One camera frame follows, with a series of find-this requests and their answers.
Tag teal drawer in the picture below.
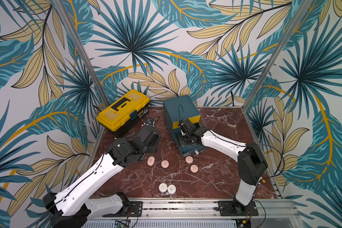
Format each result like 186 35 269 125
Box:
173 129 207 158

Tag yellow top drawer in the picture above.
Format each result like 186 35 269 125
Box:
172 115 201 129

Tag teal drawer cabinet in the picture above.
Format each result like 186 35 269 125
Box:
163 95 200 137

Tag white round earphone case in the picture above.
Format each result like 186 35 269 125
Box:
158 183 168 193
167 184 177 195

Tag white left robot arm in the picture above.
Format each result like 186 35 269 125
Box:
43 124 161 228

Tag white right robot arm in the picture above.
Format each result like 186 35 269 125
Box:
178 119 268 207

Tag pink oval earphone case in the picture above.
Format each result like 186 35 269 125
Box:
147 156 155 167

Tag pink round earphone case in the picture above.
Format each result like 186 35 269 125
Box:
185 156 193 164
161 160 170 169
190 164 199 173

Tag yellow and black toolbox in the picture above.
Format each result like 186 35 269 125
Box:
97 90 150 138

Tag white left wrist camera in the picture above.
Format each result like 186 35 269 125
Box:
142 118 156 126

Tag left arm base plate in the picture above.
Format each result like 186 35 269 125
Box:
103 201 143 218

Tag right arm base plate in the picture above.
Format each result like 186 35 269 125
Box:
215 200 259 218

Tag aluminium front rail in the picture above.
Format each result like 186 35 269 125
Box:
55 198 306 228

